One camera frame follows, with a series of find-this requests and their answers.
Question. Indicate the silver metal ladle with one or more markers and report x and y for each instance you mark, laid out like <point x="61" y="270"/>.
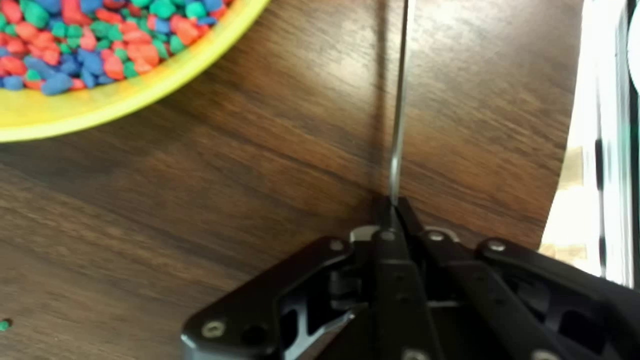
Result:
<point x="399" y="101"/>

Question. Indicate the yellow bowl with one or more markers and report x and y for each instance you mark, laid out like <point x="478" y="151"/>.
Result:
<point x="133" y="92"/>

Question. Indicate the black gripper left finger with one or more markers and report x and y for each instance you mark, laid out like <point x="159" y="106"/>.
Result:
<point x="392" y="292"/>

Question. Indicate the colourful pebbles pile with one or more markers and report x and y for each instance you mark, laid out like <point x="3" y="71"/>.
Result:
<point x="101" y="41"/>

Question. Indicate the single green pebble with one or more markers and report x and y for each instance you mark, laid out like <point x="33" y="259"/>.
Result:
<point x="3" y="325"/>

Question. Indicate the aluminium frame with wood blocks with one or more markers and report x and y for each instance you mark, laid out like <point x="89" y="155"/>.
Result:
<point x="600" y="132"/>

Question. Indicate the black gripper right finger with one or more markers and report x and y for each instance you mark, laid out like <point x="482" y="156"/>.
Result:
<point x="506" y="307"/>

